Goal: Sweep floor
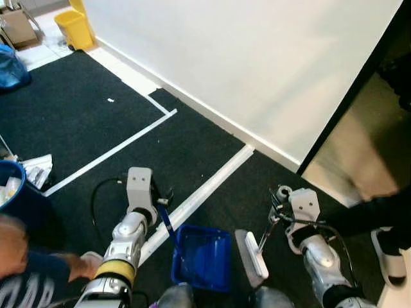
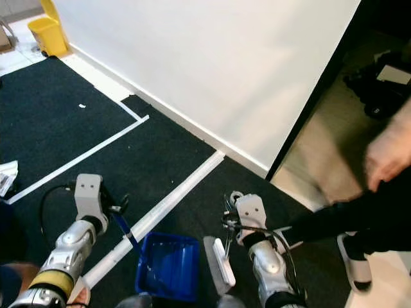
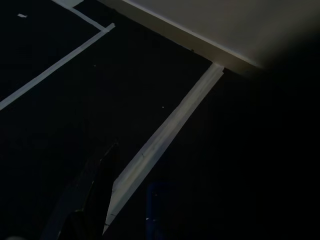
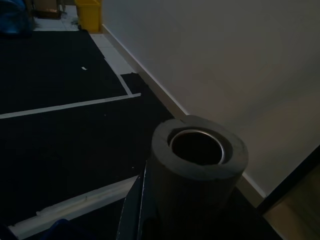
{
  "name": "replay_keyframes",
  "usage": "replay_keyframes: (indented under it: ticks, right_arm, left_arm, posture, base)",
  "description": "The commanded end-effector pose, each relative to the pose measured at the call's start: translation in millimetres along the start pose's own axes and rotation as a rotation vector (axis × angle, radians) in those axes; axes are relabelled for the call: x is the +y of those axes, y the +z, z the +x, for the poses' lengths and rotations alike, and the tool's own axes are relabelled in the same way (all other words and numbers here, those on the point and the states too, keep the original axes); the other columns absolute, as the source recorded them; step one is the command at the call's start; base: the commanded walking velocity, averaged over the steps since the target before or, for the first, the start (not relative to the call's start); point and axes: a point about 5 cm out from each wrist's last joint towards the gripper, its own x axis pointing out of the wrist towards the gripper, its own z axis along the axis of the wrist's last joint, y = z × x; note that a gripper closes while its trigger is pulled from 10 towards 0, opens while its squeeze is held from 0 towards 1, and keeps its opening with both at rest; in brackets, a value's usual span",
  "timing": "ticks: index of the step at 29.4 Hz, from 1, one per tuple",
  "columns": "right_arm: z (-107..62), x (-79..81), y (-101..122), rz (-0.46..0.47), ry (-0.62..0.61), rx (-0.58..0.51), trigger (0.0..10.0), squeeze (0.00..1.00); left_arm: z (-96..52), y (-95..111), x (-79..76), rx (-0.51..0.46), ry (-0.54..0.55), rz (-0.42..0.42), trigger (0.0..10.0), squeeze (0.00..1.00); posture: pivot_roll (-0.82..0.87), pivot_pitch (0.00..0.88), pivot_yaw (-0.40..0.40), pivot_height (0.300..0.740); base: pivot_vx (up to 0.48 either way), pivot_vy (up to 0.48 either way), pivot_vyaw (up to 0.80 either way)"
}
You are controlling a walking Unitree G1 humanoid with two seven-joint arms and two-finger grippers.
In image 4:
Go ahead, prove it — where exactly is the broom with foam-wrapped handle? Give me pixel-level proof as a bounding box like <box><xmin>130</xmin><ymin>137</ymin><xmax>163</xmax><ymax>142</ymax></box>
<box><xmin>147</xmin><ymin>114</ymin><xmax>250</xmax><ymax>240</ymax></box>

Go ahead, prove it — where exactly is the blue plastic bag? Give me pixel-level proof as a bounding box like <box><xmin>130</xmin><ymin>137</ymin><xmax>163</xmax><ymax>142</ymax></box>
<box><xmin>0</xmin><ymin>0</ymin><xmax>34</xmax><ymax>36</ymax></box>

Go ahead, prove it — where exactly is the yellow plastic bin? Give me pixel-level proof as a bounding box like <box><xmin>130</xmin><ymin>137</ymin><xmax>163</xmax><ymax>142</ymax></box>
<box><xmin>75</xmin><ymin>0</ymin><xmax>103</xmax><ymax>33</ymax></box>

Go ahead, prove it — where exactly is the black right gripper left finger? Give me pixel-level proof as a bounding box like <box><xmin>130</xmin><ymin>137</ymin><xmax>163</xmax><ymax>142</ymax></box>
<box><xmin>117</xmin><ymin>159</ymin><xmax>156</xmax><ymax>240</ymax></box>

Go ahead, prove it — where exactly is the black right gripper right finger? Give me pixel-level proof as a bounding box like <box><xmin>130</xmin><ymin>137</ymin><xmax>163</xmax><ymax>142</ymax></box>
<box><xmin>219</xmin><ymin>197</ymin><xmax>282</xmax><ymax>240</ymax></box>

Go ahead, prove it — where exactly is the black floor mat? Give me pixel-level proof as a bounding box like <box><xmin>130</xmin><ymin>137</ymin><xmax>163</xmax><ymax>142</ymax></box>
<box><xmin>0</xmin><ymin>29</ymin><xmax>283</xmax><ymax>240</ymax></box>

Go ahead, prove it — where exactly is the brown cardboard box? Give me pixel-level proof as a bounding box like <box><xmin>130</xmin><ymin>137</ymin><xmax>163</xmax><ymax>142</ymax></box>
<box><xmin>31</xmin><ymin>0</ymin><xmax>63</xmax><ymax>20</ymax></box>

